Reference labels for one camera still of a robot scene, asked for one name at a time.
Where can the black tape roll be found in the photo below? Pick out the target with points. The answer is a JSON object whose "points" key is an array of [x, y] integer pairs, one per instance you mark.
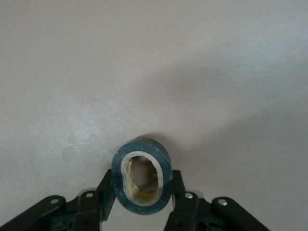
{"points": [[119, 183]]}

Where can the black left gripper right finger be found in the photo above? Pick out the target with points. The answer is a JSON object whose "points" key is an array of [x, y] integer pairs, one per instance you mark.
{"points": [[187, 209]]}

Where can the brown table cover sheet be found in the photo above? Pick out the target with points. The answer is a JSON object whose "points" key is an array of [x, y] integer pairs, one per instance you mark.
{"points": [[96, 72]]}

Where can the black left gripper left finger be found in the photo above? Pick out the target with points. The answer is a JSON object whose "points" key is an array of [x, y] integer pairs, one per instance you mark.
{"points": [[91, 204]]}

